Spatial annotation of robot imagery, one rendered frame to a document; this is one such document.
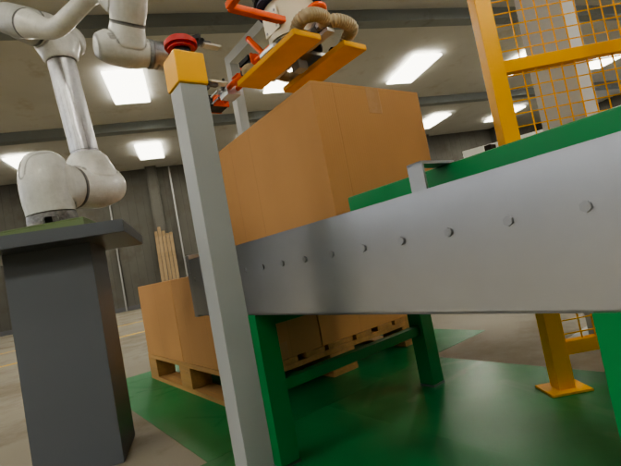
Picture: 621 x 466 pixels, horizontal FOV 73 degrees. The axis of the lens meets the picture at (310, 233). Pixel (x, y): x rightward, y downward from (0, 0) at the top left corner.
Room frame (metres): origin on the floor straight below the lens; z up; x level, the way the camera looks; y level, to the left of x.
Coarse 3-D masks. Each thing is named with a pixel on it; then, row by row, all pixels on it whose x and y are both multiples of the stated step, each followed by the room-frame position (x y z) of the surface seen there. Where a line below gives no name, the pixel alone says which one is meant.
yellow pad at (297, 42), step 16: (288, 32) 1.15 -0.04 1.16; (304, 32) 1.16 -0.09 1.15; (272, 48) 1.22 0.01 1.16; (288, 48) 1.21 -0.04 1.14; (304, 48) 1.23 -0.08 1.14; (256, 64) 1.30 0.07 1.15; (272, 64) 1.29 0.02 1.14; (288, 64) 1.31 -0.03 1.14; (240, 80) 1.38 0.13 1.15; (256, 80) 1.38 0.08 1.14; (272, 80) 1.41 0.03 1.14
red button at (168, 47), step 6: (168, 36) 0.86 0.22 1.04; (174, 36) 0.85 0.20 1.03; (180, 36) 0.86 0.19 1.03; (186, 36) 0.86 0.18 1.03; (168, 42) 0.86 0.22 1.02; (174, 42) 0.86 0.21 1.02; (180, 42) 0.86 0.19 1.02; (186, 42) 0.87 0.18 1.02; (192, 42) 0.88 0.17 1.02; (168, 48) 0.87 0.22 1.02; (174, 48) 0.87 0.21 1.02; (180, 48) 0.87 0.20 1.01; (186, 48) 0.87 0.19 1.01; (192, 48) 0.89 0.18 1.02
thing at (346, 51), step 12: (336, 48) 1.28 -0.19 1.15; (348, 48) 1.28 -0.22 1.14; (360, 48) 1.30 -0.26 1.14; (324, 60) 1.33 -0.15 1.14; (336, 60) 1.35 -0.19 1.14; (348, 60) 1.36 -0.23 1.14; (312, 72) 1.40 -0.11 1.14; (324, 72) 1.42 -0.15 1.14; (288, 84) 1.49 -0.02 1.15; (300, 84) 1.48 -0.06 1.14
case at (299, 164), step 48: (336, 96) 1.05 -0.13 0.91; (384, 96) 1.15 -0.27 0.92; (240, 144) 1.32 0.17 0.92; (288, 144) 1.11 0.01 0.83; (336, 144) 1.03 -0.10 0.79; (384, 144) 1.13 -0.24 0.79; (240, 192) 1.37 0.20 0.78; (288, 192) 1.15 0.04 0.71; (336, 192) 1.01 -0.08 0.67; (240, 240) 1.42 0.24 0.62
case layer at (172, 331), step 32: (160, 288) 2.19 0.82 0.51; (160, 320) 2.27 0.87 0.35; (192, 320) 1.89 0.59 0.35; (288, 320) 1.74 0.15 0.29; (320, 320) 1.84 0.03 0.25; (352, 320) 1.94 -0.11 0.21; (384, 320) 2.07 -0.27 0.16; (160, 352) 2.34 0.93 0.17; (192, 352) 1.95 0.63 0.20; (288, 352) 1.72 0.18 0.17
